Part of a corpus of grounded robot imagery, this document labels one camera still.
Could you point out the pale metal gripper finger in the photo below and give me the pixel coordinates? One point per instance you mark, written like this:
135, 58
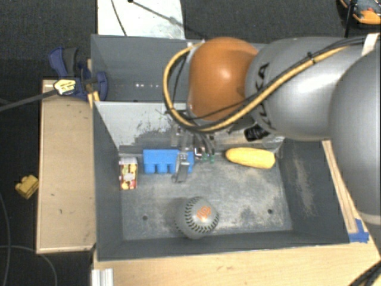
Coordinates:
184, 168

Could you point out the blue toy brick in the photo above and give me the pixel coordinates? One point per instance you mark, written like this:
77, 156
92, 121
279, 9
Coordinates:
159, 159

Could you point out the grey baseball with orange print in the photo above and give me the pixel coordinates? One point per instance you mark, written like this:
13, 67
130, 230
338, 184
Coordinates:
196, 217

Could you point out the small printed juice carton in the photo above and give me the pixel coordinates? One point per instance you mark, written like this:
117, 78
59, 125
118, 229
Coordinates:
128, 174

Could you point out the grey metal bin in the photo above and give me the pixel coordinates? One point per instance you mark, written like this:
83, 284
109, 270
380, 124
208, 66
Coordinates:
238, 189

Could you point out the yellow toy corn cob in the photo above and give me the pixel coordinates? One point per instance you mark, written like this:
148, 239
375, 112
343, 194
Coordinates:
251, 158

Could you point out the pale wood flat board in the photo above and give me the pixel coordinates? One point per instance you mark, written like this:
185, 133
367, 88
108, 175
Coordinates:
65, 171

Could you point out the black cylinder on white bracket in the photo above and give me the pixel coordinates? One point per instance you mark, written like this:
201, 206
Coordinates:
255, 133

